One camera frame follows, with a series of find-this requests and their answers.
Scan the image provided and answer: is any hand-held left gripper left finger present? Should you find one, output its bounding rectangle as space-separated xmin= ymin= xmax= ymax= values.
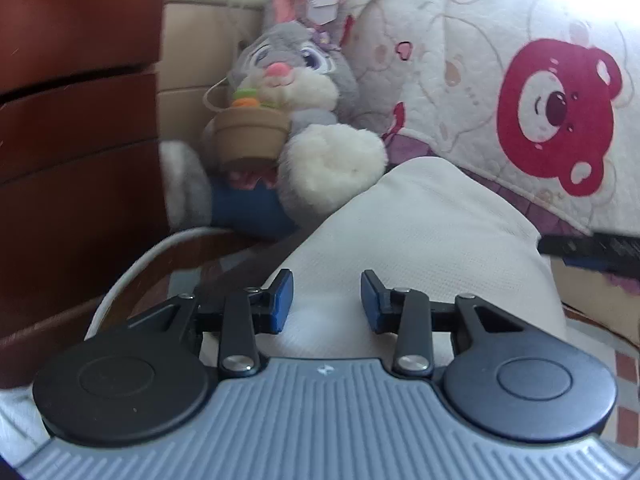
xmin=127 ymin=269 xmax=295 ymax=380

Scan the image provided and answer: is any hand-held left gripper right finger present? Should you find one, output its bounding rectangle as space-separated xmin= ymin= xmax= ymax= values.
xmin=361 ymin=269 xmax=526 ymax=380

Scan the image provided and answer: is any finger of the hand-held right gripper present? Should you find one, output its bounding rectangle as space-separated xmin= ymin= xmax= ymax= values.
xmin=537 ymin=232 xmax=640 ymax=281

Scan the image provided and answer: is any cream waffle top green trim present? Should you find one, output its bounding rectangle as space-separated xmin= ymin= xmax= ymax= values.
xmin=195 ymin=156 xmax=568 ymax=361

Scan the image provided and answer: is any checked printed bed mat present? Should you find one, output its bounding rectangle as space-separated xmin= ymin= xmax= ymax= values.
xmin=560 ymin=305 xmax=640 ymax=451

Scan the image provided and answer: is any bear print quilt purple ruffle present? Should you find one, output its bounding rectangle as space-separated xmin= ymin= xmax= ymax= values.
xmin=340 ymin=0 xmax=640 ymax=241

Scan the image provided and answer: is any grey plush rabbit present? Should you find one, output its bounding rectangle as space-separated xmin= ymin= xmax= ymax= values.
xmin=160 ymin=0 xmax=388 ymax=241

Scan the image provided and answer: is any red-brown wooden nightstand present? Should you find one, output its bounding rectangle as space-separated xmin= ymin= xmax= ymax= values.
xmin=0 ymin=0 xmax=173 ymax=391

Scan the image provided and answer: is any white cable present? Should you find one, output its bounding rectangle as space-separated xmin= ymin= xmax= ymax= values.
xmin=82 ymin=227 xmax=221 ymax=343

